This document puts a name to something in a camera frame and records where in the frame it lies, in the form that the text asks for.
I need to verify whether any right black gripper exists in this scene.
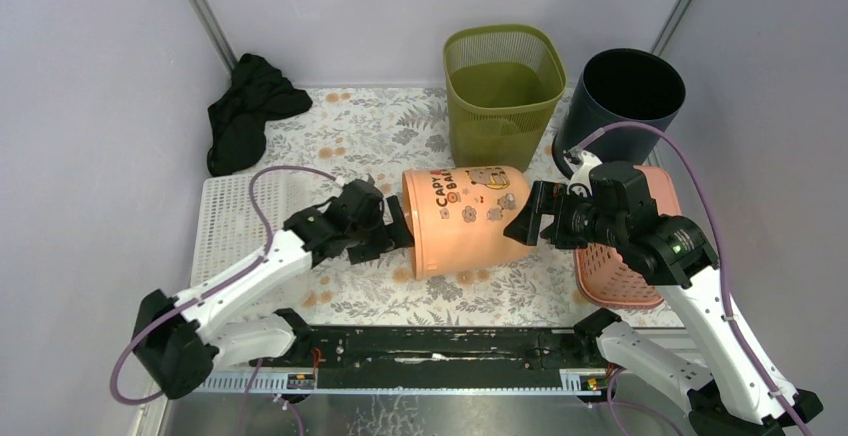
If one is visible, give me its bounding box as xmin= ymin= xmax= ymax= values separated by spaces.
xmin=502 ymin=179 xmax=625 ymax=250

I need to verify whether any orange round bucket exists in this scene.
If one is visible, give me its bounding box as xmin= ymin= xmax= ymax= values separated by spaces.
xmin=402 ymin=166 xmax=531 ymax=280

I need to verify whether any pink plastic basket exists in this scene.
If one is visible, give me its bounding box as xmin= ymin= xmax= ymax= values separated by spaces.
xmin=575 ymin=166 xmax=681 ymax=310

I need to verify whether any white plastic basket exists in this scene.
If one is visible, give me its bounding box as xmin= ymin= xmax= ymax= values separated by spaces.
xmin=190 ymin=170 xmax=343 ymax=286

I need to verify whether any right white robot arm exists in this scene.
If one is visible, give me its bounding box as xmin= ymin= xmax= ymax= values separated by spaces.
xmin=504 ymin=162 xmax=823 ymax=435

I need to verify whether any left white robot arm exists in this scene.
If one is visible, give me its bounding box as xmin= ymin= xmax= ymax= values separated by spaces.
xmin=127 ymin=179 xmax=414 ymax=399

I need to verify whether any floral table mat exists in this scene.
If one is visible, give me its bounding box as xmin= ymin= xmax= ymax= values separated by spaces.
xmin=190 ymin=85 xmax=684 ymax=328

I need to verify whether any green mesh waste bin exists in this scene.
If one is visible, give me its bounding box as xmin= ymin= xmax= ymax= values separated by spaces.
xmin=443 ymin=24 xmax=567 ymax=171

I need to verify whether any dark blue round bin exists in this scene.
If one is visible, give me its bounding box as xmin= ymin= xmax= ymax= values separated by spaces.
xmin=552 ymin=48 xmax=686 ymax=178

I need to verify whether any black cloth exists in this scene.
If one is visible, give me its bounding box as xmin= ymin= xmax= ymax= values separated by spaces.
xmin=206 ymin=53 xmax=313 ymax=177

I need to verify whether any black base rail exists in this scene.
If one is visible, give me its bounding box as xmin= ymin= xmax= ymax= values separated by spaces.
xmin=260 ymin=325 xmax=608 ymax=390

